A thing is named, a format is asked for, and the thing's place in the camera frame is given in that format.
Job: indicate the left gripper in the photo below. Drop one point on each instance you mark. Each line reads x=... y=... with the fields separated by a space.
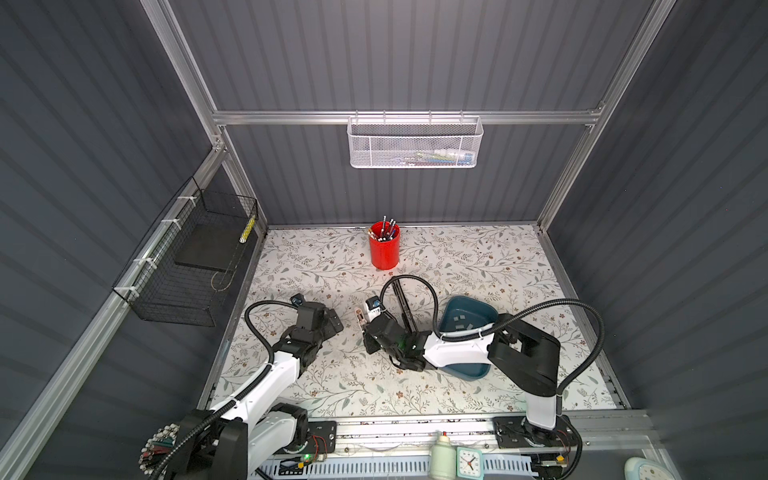
x=328 y=329

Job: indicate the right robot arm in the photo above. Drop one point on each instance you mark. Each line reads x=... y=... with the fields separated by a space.
x=526 y=355

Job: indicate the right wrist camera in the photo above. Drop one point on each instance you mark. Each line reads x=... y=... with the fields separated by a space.
x=372 y=308

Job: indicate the black notebook in basket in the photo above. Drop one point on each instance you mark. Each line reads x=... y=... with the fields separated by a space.
x=211 y=247

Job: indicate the small teal clock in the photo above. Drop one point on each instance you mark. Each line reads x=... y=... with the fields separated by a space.
x=469 y=464

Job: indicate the black wire basket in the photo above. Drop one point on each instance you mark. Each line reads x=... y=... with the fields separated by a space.
x=187 y=273

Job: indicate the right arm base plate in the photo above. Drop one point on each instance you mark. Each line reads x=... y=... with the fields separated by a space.
x=514 y=431

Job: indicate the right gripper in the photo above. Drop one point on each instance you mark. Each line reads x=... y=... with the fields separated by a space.
x=368 y=339

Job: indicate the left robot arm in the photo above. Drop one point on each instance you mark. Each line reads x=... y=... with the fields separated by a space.
x=234 y=438

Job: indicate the pale round object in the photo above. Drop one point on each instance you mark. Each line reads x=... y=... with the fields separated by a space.
x=637 y=468

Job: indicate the pink eraser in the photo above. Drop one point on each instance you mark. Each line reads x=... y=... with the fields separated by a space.
x=361 y=319

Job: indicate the jar of pencils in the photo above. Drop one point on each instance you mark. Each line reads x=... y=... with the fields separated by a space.
x=157 y=447

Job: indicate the white glue bottle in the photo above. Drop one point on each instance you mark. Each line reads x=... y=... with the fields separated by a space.
x=442 y=459

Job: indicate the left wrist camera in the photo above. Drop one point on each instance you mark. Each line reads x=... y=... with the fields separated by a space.
x=298 y=300

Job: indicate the red pencil cup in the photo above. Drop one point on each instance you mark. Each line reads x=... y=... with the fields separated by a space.
x=384 y=242

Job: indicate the white wire mesh basket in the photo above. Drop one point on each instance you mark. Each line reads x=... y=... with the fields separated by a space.
x=414 y=142

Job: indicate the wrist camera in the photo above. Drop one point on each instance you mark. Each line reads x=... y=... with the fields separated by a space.
x=372 y=308
x=298 y=300

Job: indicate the yellow marker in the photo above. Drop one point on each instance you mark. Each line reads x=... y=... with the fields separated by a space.
x=247 y=230

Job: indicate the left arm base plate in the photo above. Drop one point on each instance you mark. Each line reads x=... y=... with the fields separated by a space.
x=315 y=438

